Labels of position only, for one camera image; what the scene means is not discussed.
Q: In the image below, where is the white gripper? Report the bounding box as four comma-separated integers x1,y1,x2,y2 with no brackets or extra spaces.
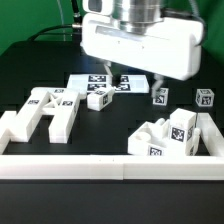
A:
82,0,202,98

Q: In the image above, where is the white chair seat part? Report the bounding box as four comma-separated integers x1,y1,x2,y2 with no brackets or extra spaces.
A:
128,118,201,158

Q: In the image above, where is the white chair back frame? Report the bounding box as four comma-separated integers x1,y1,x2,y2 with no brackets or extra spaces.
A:
10,87,80,143

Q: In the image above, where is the white marker sheet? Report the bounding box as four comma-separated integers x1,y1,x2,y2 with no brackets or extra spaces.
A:
67,74,149,93

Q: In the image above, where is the white U-shaped fence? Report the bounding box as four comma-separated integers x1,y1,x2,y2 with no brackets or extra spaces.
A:
0,113,224,180

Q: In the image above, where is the black cable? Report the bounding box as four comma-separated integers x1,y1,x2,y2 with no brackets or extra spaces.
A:
27,0,86,42

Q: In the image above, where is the grey thin cable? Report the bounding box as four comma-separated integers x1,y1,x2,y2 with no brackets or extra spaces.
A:
56,0,66,42

